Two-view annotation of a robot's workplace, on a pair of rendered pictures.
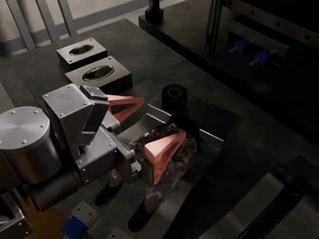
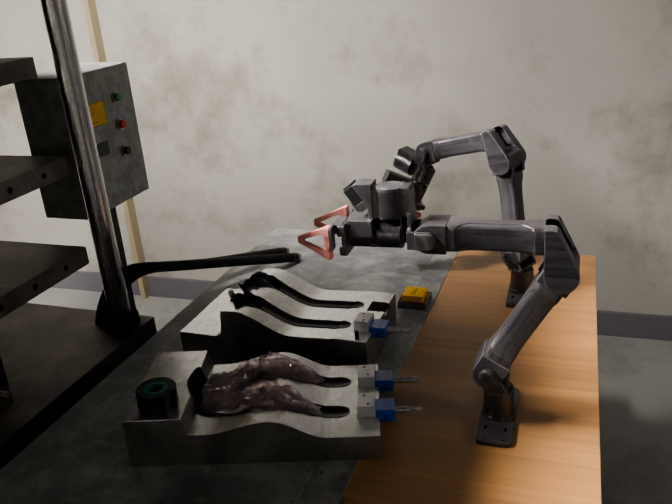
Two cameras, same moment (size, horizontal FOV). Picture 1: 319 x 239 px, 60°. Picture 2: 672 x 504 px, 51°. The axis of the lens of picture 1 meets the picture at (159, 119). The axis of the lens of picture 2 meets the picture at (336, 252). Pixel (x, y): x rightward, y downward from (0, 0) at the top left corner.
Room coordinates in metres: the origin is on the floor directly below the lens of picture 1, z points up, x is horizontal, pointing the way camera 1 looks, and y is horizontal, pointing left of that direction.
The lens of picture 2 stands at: (0.94, 1.18, 1.70)
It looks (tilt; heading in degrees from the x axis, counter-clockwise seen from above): 22 degrees down; 239
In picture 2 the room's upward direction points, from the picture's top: 4 degrees counter-clockwise
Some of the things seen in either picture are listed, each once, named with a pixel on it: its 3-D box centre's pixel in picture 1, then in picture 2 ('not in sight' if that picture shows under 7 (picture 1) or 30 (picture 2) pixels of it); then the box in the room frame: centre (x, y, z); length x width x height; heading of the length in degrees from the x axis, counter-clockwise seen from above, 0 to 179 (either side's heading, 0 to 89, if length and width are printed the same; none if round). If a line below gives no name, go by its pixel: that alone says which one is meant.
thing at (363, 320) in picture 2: not in sight; (383, 328); (0.10, -0.03, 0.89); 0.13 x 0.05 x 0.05; 128
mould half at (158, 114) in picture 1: (156, 162); (260, 401); (0.45, 0.01, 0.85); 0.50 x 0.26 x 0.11; 145
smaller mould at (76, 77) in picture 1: (99, 80); not in sight; (0.84, 0.23, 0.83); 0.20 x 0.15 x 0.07; 128
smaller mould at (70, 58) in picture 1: (82, 56); not in sight; (1.02, 0.33, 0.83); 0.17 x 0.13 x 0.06; 128
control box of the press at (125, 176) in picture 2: not in sight; (121, 300); (0.48, -0.96, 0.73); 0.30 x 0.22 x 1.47; 38
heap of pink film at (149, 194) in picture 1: (157, 155); (260, 382); (0.44, 0.00, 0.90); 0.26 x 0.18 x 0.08; 145
